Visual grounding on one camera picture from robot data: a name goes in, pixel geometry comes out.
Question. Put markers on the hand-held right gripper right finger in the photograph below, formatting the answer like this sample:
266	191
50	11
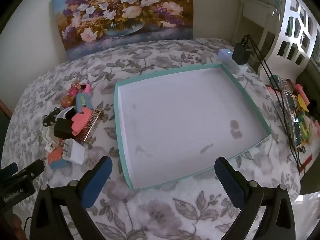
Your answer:
230	185

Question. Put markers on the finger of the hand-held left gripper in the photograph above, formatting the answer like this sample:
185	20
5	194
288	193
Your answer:
8	170
32	168

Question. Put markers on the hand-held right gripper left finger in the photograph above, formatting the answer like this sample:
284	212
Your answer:
97	182

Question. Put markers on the coral and blue case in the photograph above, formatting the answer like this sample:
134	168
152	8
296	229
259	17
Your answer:
56	160

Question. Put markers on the white wall charger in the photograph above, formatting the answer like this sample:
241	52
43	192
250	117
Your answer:
73	152

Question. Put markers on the black charger block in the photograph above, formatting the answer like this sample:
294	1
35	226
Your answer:
63	128

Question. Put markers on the gold patterned rectangular box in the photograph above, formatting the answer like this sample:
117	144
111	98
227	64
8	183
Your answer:
88	127

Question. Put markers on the pink cloud-shaped case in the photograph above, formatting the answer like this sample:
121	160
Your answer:
81	121

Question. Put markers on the teal shallow cardboard box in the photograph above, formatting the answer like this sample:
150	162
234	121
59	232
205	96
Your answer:
187	120

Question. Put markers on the brown doll pink dress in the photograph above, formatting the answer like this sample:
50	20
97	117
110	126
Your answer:
68	100

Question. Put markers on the white plug adapter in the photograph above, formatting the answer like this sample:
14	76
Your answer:
48	142

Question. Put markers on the grey floral blanket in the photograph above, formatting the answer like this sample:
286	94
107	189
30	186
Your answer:
162	210

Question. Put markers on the pile of colourful stationery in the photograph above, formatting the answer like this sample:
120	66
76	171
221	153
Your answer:
296	120

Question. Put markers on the teal round object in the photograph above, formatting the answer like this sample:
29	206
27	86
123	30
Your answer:
275	80

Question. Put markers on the white power strip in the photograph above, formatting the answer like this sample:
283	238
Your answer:
236	67

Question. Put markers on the black plugged-in power adapter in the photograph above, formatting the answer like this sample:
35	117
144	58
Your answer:
241	52

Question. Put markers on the white lattice chair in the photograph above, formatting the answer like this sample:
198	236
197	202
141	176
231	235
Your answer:
287	35

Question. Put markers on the floral painting canvas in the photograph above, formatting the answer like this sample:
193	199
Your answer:
120	12

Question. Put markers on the white wooden frame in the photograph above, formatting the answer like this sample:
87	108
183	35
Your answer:
252	5

